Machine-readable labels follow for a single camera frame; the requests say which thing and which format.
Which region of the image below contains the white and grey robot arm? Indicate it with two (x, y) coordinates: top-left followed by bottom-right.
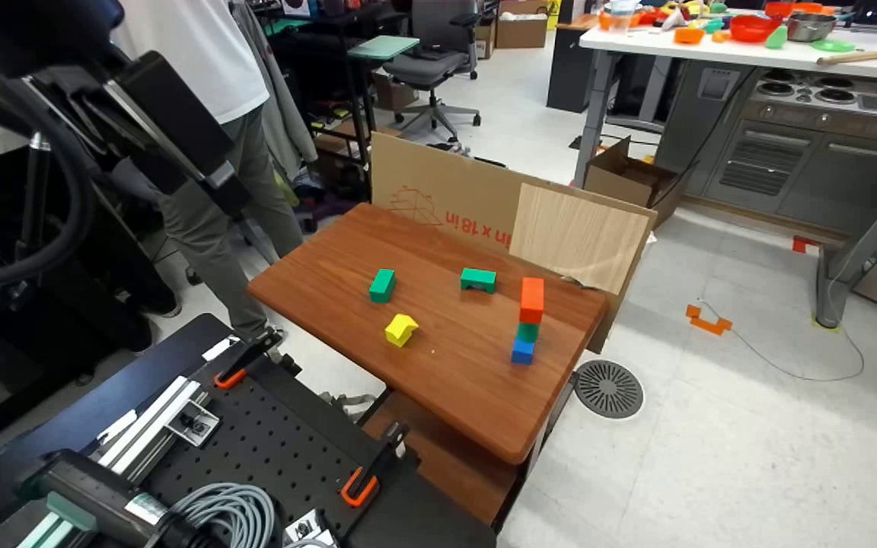
(0, 0), (250, 291)

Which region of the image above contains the brown cardboard sheet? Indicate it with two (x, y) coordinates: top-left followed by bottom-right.
(369, 127), (662, 355)

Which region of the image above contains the round floor drain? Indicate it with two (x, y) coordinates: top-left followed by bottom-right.
(572, 358), (642, 421)

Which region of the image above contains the small green block in stack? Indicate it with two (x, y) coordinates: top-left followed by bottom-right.
(518, 323), (538, 343)

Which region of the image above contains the person in white shirt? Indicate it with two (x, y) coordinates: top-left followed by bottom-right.
(114, 0), (301, 338)

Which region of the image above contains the grey coiled cable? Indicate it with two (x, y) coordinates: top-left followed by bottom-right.
(166, 477), (280, 548)

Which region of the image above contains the yellow block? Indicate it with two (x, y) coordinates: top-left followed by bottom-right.
(385, 313), (421, 346)

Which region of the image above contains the blue block at stack bottom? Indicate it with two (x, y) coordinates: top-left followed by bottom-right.
(512, 340), (535, 365)

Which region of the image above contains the black office chair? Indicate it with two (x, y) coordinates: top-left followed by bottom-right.
(385, 0), (481, 148)

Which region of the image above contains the open cardboard box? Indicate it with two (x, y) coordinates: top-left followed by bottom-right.
(585, 136), (682, 222)

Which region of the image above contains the black perforated mounting board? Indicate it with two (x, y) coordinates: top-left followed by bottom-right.
(0, 310), (497, 548)

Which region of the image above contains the orange block on stack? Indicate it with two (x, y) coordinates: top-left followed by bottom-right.
(521, 278), (545, 323)

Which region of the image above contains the grey toy kitchen cabinet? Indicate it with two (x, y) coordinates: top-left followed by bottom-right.
(659, 62), (877, 236)

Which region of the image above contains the wooden table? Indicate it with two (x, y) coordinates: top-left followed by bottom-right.
(250, 205), (614, 528)

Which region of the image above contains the orange handled clamp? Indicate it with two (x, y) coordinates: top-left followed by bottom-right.
(215, 329), (287, 391)
(338, 422), (410, 507)

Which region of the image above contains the white work table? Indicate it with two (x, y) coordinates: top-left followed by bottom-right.
(576, 23), (877, 329)

